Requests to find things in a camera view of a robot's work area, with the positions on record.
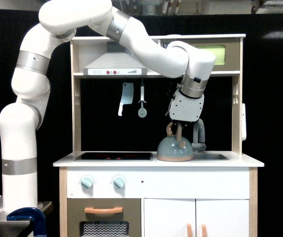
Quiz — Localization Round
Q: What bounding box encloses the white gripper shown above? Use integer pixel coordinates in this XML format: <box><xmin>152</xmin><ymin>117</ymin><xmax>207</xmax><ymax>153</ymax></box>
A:
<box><xmin>166</xmin><ymin>88</ymin><xmax>204</xmax><ymax>131</ymax></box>

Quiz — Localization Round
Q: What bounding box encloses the teal toy teapot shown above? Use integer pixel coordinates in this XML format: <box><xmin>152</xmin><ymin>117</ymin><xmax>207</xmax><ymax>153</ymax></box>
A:
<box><xmin>157</xmin><ymin>123</ymin><xmax>194</xmax><ymax>162</ymax></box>

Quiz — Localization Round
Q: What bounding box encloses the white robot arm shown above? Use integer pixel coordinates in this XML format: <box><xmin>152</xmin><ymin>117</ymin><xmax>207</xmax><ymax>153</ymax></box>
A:
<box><xmin>0</xmin><ymin>0</ymin><xmax>216</xmax><ymax>213</ymax></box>

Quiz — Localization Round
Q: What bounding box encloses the right teal stove knob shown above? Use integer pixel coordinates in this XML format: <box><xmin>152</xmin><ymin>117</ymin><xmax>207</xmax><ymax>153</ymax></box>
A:
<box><xmin>112</xmin><ymin>175</ymin><xmax>126</xmax><ymax>189</ymax></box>

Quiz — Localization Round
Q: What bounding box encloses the teal stove knob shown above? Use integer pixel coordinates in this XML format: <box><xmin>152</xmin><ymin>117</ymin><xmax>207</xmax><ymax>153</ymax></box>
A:
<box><xmin>80</xmin><ymin>175</ymin><xmax>95</xmax><ymax>189</ymax></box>
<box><xmin>112</xmin><ymin>175</ymin><xmax>126</xmax><ymax>189</ymax></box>

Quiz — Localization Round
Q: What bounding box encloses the black toy stove top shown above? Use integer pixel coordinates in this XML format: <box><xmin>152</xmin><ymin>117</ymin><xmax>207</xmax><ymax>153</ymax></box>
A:
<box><xmin>75</xmin><ymin>152</ymin><xmax>153</xmax><ymax>161</ymax></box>

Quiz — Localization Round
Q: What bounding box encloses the left teal stove knob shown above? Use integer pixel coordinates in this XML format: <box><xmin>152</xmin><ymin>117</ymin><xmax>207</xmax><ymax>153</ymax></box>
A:
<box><xmin>80</xmin><ymin>175</ymin><xmax>95</xmax><ymax>189</ymax></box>

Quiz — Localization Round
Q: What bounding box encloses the grey toy faucet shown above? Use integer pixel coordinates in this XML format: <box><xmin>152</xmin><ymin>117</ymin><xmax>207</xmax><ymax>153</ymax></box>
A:
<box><xmin>192</xmin><ymin>119</ymin><xmax>206</xmax><ymax>152</ymax></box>

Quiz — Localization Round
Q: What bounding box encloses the silver toy sink basin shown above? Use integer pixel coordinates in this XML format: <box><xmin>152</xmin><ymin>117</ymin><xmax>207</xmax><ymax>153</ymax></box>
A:
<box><xmin>193</xmin><ymin>153</ymin><xmax>229</xmax><ymax>160</ymax></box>

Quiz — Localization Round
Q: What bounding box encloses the toy pizza cutter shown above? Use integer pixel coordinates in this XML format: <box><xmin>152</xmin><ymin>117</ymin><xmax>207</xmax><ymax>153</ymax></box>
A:
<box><xmin>138</xmin><ymin>83</ymin><xmax>147</xmax><ymax>118</ymax></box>

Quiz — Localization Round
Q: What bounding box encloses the toy cleaver knife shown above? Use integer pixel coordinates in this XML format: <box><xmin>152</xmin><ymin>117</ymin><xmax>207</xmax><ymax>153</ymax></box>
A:
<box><xmin>118</xmin><ymin>82</ymin><xmax>134</xmax><ymax>116</ymax></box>

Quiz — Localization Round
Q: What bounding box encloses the white side-mounted toy phone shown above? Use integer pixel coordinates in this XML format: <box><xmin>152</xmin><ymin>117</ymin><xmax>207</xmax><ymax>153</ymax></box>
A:
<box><xmin>242</xmin><ymin>103</ymin><xmax>247</xmax><ymax>141</ymax></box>

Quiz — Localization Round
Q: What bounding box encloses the white toy range hood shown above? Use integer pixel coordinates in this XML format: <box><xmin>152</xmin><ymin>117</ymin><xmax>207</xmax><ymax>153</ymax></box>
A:
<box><xmin>83</xmin><ymin>42</ymin><xmax>148</xmax><ymax>77</ymax></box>

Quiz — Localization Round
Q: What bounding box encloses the toy microwave with green window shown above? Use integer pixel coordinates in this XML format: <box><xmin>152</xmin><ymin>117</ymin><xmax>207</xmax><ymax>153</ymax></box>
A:
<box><xmin>161</xmin><ymin>38</ymin><xmax>241</xmax><ymax>72</ymax></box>

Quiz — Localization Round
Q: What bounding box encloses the white wooden toy kitchen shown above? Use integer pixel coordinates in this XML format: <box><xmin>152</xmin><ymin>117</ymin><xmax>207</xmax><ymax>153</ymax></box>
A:
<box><xmin>54</xmin><ymin>34</ymin><xmax>264</xmax><ymax>237</ymax></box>

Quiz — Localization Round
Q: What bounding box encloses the left white cabinet door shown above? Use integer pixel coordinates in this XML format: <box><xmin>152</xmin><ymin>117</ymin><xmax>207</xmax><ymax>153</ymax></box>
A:
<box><xmin>144</xmin><ymin>198</ymin><xmax>196</xmax><ymax>237</ymax></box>

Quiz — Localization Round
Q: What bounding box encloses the white cabinet door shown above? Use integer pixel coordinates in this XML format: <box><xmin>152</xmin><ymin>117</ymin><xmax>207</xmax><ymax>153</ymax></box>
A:
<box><xmin>196</xmin><ymin>199</ymin><xmax>249</xmax><ymax>237</ymax></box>
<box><xmin>144</xmin><ymin>198</ymin><xmax>196</xmax><ymax>237</ymax></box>

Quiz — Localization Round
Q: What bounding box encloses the right white cabinet door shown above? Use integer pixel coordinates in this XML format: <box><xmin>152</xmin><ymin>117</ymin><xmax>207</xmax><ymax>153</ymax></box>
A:
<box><xmin>196</xmin><ymin>199</ymin><xmax>249</xmax><ymax>237</ymax></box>

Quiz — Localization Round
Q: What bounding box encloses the toy oven door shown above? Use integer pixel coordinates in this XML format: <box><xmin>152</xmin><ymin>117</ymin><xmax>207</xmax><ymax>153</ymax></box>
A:
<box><xmin>67</xmin><ymin>198</ymin><xmax>142</xmax><ymax>237</ymax></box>

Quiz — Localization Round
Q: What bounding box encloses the blue C-clamp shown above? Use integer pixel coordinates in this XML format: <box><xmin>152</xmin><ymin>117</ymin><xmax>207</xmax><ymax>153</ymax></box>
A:
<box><xmin>6</xmin><ymin>207</ymin><xmax>47</xmax><ymax>237</ymax></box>

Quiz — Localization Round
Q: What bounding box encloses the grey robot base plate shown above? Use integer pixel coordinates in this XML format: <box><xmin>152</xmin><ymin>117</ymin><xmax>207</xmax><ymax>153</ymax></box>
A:
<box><xmin>0</xmin><ymin>201</ymin><xmax>53</xmax><ymax>229</ymax></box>

